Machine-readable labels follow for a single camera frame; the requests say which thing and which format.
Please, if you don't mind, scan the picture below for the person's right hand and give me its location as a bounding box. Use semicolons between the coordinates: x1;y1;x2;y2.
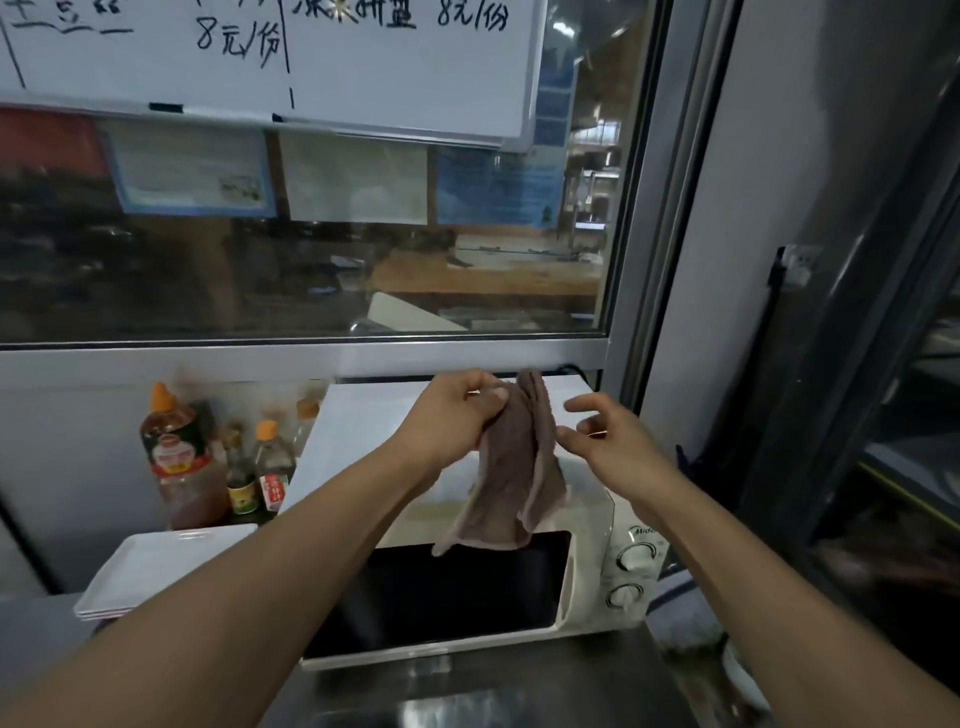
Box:
556;392;680;519

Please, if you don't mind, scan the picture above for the person's left hand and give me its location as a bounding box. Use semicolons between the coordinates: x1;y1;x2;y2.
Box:
389;369;511;478

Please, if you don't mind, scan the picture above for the white microwave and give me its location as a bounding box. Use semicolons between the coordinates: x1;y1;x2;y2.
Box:
277;374;669;673

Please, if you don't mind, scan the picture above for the brown cleaning cloth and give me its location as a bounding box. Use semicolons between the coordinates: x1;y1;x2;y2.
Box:
432;368;569;558

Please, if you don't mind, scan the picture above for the clear bottle green label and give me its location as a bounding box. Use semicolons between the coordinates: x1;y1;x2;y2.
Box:
292;397;322;460

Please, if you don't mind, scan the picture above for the dark sauce bottle orange cap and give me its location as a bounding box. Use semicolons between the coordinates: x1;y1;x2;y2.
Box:
253;419;296;514

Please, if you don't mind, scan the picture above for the small green glass bottle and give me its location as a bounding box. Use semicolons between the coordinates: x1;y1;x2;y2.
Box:
223;431;260;517

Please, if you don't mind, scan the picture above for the red sauce bottle orange cap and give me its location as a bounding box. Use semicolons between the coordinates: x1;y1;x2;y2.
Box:
140;382;230;530

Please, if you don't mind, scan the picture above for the person's left forearm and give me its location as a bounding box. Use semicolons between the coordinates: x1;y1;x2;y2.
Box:
0;442;444;728

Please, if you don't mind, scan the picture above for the person's right forearm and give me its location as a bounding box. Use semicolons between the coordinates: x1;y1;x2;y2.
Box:
637;483;960;728

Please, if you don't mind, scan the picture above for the stainless steel table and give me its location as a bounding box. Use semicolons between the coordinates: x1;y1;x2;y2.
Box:
0;592;751;728

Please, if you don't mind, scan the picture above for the wooden worktable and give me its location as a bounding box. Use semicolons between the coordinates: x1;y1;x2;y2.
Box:
371;251;605;298

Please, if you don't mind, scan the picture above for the plain white paper notice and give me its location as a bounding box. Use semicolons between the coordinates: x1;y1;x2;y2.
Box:
278;131;429;226

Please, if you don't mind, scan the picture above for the blue bordered paper notice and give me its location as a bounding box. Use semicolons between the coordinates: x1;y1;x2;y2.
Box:
101;119;277;219

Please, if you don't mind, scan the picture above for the red paper notice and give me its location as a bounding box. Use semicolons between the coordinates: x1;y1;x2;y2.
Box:
0;108;112;180

